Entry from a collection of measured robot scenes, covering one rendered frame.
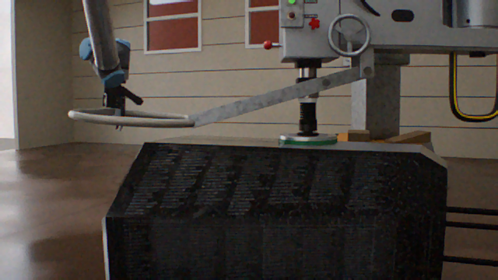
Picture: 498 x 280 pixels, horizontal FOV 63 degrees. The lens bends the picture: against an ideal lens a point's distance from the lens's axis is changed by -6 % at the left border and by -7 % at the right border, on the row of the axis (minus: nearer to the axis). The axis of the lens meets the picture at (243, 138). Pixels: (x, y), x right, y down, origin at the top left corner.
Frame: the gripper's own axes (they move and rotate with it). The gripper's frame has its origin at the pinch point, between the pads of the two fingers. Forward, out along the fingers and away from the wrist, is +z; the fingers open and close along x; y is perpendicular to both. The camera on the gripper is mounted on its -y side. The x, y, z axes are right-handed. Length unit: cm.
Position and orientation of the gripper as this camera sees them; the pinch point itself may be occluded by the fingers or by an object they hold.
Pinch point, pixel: (120, 127)
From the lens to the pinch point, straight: 189.7
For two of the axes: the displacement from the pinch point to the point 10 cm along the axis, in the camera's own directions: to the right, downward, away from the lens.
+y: -8.7, -0.1, -5.0
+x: 4.9, 1.4, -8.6
